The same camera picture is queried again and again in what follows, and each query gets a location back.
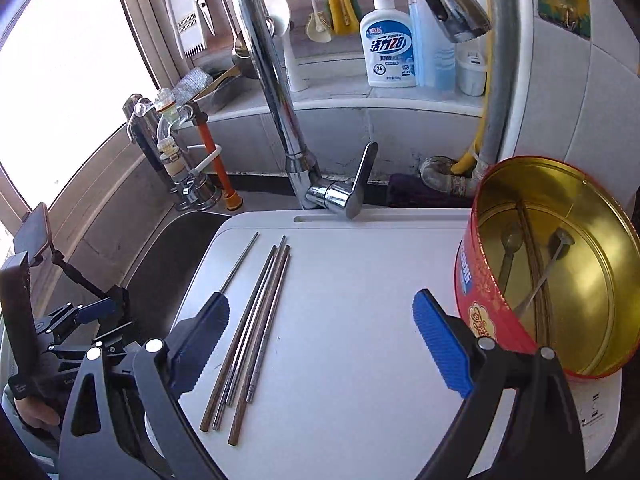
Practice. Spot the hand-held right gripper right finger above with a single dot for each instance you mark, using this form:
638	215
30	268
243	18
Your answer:
440	350

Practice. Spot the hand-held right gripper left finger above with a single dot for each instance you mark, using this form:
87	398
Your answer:
200	345

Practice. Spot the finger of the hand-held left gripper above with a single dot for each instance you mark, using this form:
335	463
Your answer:
115	336
92	311

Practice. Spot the bundle of metal chopsticks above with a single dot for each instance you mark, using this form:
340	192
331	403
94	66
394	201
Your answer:
240	335

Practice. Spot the dark wooden chopstick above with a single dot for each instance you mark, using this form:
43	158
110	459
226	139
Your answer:
542	300
260	360
531	260

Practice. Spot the patterned metal chopstick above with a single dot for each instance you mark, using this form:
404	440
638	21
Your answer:
267	340

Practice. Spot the thin metal chopstick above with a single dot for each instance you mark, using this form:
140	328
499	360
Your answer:
245	255

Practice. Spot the red round metal tin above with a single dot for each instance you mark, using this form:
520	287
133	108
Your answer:
590	280

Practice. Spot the person's left hand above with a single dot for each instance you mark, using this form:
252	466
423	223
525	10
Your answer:
35	415

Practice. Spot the stainless steel sink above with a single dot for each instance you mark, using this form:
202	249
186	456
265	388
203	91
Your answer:
165	260

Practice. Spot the white cutting board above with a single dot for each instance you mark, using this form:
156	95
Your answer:
350	310

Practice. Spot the large metal spoon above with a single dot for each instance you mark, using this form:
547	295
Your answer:
510	242

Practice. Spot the dark purple cloth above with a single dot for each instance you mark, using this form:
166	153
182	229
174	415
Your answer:
405	192

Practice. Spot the small metal spoon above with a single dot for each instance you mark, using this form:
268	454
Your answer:
560	240

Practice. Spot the orange rod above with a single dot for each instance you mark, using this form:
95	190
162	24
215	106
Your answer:
215	160

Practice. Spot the small chrome filter tap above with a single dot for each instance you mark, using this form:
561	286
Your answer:
142	130

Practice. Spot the white plastic tube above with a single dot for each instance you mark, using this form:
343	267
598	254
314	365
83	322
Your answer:
212	152

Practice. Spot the metal drainer tray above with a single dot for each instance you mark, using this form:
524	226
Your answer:
220	92

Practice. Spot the chrome kitchen faucet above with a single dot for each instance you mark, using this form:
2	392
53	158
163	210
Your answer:
272	85

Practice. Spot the small white container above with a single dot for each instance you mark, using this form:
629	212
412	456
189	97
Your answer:
471	75

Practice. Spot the metal ladle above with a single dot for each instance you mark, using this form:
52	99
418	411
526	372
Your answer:
245	57

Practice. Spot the white rice paddle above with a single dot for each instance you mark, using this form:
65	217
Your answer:
295	65

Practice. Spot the white plastic grater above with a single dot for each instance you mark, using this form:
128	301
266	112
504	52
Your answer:
187	30

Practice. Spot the white dish soap pump bottle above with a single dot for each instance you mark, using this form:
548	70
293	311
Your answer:
387	50

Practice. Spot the white dish brush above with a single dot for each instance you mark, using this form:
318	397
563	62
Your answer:
317	25

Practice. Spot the yellow green sponge brush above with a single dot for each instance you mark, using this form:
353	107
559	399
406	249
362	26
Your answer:
344	12

